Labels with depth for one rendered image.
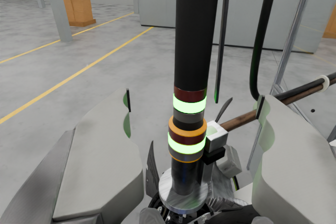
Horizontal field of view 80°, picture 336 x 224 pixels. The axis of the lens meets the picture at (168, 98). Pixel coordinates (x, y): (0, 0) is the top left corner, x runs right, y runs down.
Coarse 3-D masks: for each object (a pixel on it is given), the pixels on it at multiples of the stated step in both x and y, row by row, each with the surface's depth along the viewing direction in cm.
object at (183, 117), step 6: (174, 108) 21; (204, 108) 21; (174, 114) 21; (180, 114) 20; (186, 114) 20; (192, 114) 20; (198, 114) 20; (180, 120) 21; (186, 120) 21; (192, 120) 21; (198, 120) 21
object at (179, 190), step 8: (176, 160) 24; (176, 168) 25; (184, 168) 24; (192, 168) 25; (176, 176) 26; (184, 176) 25; (192, 176) 25; (176, 184) 27; (184, 184) 26; (192, 184) 27; (176, 192) 28; (184, 192) 27
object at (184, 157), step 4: (168, 144) 24; (168, 148) 24; (172, 152) 23; (176, 152) 23; (196, 152) 23; (200, 152) 23; (176, 156) 23; (180, 156) 23; (184, 156) 23; (188, 156) 23; (192, 156) 23; (196, 156) 23; (200, 156) 24; (184, 160) 23; (188, 160) 23; (192, 160) 23
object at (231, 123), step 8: (312, 88) 35; (320, 88) 36; (296, 96) 33; (304, 96) 34; (248, 112) 29; (232, 120) 27; (240, 120) 28; (248, 120) 28; (224, 128) 26; (232, 128) 27
